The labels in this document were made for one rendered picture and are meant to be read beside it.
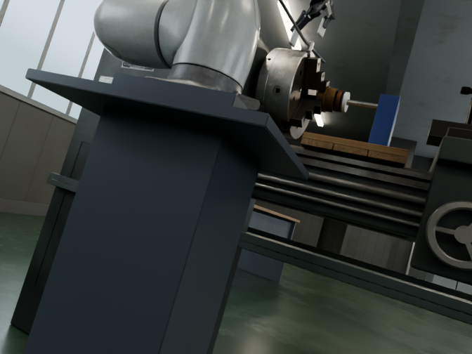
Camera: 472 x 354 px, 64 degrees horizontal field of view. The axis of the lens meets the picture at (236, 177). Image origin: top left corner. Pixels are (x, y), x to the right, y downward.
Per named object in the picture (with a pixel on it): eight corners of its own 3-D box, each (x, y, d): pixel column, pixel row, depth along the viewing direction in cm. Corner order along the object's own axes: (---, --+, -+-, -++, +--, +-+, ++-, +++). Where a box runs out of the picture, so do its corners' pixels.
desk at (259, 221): (282, 284, 410) (300, 220, 416) (224, 289, 296) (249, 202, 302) (230, 264, 443) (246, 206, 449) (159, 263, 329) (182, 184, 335)
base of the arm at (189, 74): (244, 100, 66) (253, 70, 66) (139, 81, 73) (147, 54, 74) (268, 130, 83) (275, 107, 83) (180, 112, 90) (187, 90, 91)
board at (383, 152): (300, 143, 116) (303, 130, 117) (320, 168, 149) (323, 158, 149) (404, 164, 104) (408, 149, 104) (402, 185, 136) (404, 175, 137)
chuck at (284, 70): (255, 105, 124) (286, 29, 132) (276, 149, 151) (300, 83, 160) (281, 109, 120) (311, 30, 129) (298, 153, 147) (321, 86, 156)
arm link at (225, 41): (226, 67, 69) (259, -44, 70) (145, 57, 76) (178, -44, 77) (254, 100, 83) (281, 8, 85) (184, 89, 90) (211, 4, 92)
